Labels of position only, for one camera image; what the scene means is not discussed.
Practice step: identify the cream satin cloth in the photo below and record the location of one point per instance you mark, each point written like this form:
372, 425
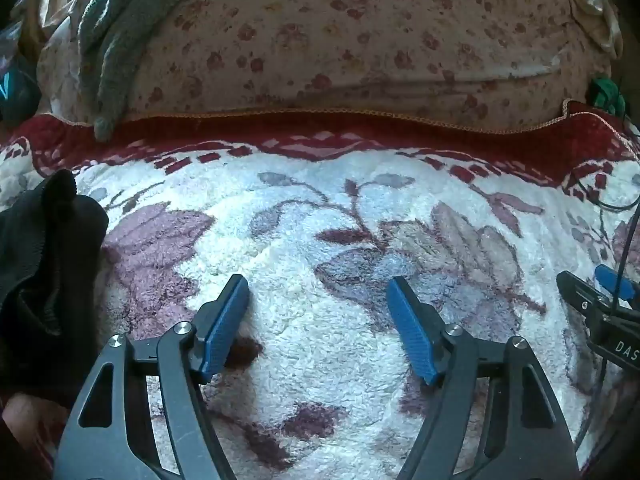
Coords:
595, 5

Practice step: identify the black pants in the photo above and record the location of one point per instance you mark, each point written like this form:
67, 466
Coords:
45, 260

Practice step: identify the grey-green towel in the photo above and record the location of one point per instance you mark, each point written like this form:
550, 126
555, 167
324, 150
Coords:
125, 35

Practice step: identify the floral fleece blanket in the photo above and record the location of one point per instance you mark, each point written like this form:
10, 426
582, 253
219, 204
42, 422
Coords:
310, 220

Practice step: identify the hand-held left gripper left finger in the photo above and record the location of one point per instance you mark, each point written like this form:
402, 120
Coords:
227, 325

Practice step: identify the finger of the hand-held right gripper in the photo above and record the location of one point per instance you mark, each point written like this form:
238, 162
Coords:
614, 281
577, 296

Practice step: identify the floral cream pillow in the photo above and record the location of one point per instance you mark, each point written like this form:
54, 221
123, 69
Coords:
350, 45

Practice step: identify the green object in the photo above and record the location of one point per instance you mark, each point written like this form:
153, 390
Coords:
606, 96

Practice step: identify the teal object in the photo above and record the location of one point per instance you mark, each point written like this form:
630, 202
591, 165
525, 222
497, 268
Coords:
17, 95

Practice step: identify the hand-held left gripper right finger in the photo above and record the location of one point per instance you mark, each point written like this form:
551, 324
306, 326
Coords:
412, 330

